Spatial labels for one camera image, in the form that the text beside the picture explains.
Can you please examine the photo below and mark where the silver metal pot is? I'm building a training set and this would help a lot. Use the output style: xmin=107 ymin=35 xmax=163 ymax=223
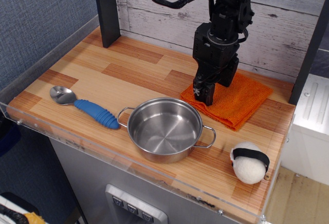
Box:
xmin=121 ymin=97 xmax=206 ymax=163

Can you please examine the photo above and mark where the grey button control panel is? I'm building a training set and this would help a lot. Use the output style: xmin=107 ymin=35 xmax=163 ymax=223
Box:
xmin=105 ymin=184 xmax=168 ymax=223

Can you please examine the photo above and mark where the clear acrylic table guard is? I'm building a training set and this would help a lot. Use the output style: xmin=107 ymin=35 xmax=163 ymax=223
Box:
xmin=1 ymin=17 xmax=295 ymax=223

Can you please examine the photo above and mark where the yellow object bottom left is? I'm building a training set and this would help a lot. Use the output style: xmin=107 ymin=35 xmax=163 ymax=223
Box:
xmin=24 ymin=212 xmax=46 ymax=224

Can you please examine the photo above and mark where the white metal side cabinet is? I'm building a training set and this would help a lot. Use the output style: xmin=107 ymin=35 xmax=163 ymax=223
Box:
xmin=281 ymin=74 xmax=328 ymax=185

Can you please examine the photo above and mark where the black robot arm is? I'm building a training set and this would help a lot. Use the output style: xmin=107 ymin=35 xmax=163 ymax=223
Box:
xmin=193 ymin=0 xmax=254 ymax=106

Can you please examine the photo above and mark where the spoon with blue handle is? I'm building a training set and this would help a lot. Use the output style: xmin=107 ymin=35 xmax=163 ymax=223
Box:
xmin=49 ymin=86 xmax=120 ymax=129

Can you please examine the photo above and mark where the dark grey right post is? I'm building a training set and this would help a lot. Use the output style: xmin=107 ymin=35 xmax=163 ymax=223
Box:
xmin=288 ymin=0 xmax=328 ymax=105

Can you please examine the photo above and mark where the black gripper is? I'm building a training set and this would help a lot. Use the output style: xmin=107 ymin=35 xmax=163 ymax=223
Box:
xmin=193 ymin=23 xmax=240 ymax=106

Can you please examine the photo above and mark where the orange cloth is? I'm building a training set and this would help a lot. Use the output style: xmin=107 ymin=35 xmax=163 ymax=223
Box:
xmin=180 ymin=73 xmax=273 ymax=131

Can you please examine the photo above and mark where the white plush sushi toy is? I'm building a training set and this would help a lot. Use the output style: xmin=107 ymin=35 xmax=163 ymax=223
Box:
xmin=230 ymin=141 xmax=270 ymax=184

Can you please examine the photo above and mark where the dark grey left post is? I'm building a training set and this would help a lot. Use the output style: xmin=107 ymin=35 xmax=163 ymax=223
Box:
xmin=96 ymin=0 xmax=121 ymax=48

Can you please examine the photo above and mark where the dark grey post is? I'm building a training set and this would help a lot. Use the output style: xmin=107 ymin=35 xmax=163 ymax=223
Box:
xmin=288 ymin=0 xmax=328 ymax=105
xmin=96 ymin=0 xmax=121 ymax=48

